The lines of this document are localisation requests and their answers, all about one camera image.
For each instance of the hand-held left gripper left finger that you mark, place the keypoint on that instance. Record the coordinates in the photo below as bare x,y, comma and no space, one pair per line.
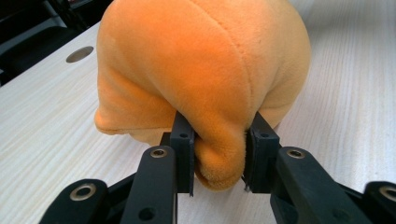
155,186

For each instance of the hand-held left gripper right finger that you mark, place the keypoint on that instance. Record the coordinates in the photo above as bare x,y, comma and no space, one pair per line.
299,186

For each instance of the orange plush toy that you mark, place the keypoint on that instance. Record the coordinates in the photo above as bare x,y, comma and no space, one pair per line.
199,68

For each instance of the grey table grommet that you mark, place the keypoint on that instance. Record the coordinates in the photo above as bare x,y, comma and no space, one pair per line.
79,54

